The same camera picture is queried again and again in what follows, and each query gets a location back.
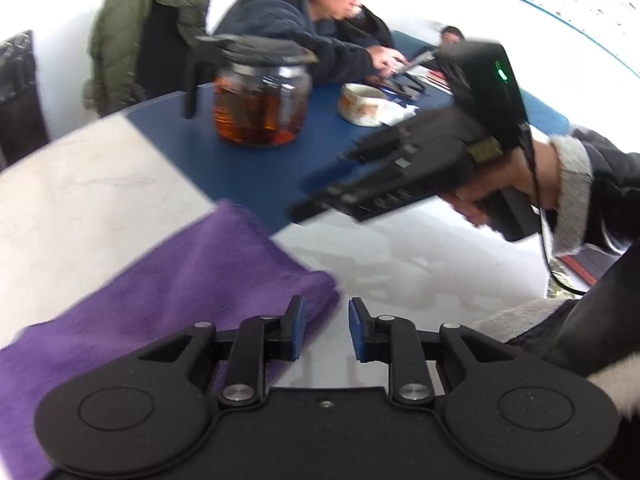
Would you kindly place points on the person's right forearm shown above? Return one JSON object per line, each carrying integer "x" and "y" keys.
{"x": 610, "y": 190}

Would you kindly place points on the green puffer jacket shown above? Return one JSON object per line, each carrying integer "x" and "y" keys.
{"x": 120, "y": 35}

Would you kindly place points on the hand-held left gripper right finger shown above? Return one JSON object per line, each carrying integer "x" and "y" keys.
{"x": 356, "y": 330}

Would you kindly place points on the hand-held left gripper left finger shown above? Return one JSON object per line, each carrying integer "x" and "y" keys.
{"x": 298, "y": 327}

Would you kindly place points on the person's right hand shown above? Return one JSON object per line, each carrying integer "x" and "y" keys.
{"x": 542, "y": 180}

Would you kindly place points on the black chair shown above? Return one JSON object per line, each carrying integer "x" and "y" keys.
{"x": 165, "y": 50}

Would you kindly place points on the blue table mat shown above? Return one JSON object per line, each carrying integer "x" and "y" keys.
{"x": 280, "y": 170}

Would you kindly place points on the purple towel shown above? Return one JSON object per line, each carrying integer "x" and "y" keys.
{"x": 150, "y": 300}

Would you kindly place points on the white ceramic bowl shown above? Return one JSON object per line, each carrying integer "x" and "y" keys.
{"x": 365, "y": 107}

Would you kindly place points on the glass teapot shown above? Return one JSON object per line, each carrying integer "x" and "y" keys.
{"x": 255, "y": 110}

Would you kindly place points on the person's black leather jacket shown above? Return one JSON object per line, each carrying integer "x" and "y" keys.
{"x": 600, "y": 330}

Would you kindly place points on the white tissue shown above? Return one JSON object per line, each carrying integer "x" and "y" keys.
{"x": 402, "y": 114}

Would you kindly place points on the black water dispenser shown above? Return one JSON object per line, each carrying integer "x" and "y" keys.
{"x": 20, "y": 110}

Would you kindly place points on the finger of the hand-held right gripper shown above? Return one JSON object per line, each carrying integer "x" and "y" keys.
{"x": 330, "y": 200}

